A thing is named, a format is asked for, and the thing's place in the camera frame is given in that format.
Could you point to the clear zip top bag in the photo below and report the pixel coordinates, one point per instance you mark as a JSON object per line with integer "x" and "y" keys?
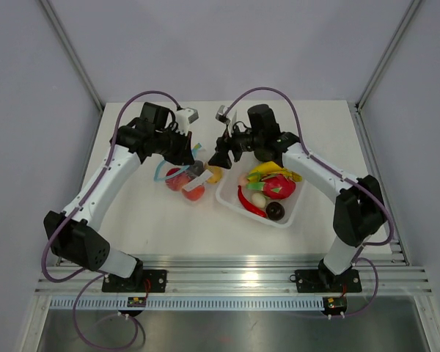
{"x": 193, "y": 182}

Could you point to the white garlic bulb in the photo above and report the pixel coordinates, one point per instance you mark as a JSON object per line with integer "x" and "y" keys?
{"x": 259, "y": 200}

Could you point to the left small circuit board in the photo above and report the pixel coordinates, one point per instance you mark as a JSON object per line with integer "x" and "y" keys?
{"x": 137, "y": 302}

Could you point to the yellow banana bunch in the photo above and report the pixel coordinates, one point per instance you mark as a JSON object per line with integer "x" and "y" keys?
{"x": 271, "y": 168}

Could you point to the aluminium rail frame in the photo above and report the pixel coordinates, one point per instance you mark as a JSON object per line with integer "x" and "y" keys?
{"x": 208, "y": 249}

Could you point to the red apple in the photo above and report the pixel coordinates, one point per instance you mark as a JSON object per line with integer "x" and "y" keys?
{"x": 176, "y": 182}

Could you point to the pink peach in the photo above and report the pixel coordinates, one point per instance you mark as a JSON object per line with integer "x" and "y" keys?
{"x": 243, "y": 181}

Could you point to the white perforated plastic basket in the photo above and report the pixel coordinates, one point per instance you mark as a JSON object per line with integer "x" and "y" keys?
{"x": 226, "y": 195}

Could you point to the white slotted cable duct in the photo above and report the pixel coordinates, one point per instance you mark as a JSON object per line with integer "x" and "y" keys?
{"x": 178, "y": 303}

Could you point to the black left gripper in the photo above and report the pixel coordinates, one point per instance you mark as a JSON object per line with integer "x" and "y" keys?
{"x": 184, "y": 155}

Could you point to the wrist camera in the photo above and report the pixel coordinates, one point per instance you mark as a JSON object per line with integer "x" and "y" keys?
{"x": 224, "y": 117}
{"x": 185, "y": 118}

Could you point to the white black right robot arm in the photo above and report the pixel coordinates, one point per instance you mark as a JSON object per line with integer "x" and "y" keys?
{"x": 285, "y": 161}

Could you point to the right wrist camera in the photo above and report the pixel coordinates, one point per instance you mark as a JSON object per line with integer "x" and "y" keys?
{"x": 224, "y": 117}

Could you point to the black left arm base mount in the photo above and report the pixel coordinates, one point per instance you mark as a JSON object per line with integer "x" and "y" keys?
{"x": 151, "y": 280}

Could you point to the pink dragon fruit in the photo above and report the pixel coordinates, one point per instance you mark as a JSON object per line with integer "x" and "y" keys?
{"x": 274, "y": 186}

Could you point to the right aluminium corner post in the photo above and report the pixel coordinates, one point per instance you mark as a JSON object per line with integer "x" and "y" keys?
{"x": 389, "y": 52}

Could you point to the right small circuit board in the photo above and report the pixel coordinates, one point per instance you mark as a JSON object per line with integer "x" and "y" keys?
{"x": 335, "y": 305}

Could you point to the red chili pepper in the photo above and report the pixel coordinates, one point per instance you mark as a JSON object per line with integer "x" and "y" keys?
{"x": 247, "y": 205}

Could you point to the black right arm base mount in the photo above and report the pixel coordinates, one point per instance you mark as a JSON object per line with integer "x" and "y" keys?
{"x": 317, "y": 281}

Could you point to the orange red tomato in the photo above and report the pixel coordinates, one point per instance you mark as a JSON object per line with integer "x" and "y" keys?
{"x": 194, "y": 194}

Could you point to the aluminium corner post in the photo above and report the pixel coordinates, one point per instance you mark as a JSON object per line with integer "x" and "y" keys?
{"x": 68, "y": 48}
{"x": 389, "y": 52}

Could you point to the yellow orange fruit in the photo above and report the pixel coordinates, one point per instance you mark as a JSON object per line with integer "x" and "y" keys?
{"x": 216, "y": 174}

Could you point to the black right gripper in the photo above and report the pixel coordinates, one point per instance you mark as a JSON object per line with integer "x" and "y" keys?
{"x": 226, "y": 143}

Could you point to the small circuit board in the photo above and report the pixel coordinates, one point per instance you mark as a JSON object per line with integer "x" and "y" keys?
{"x": 137, "y": 302}
{"x": 335, "y": 305}

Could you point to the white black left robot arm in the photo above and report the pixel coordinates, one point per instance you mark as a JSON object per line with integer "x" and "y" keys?
{"x": 73, "y": 233}

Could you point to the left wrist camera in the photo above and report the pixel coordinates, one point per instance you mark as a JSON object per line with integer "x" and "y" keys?
{"x": 185, "y": 118}

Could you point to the left aluminium corner post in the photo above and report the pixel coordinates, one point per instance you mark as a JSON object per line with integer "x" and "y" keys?
{"x": 68, "y": 48}

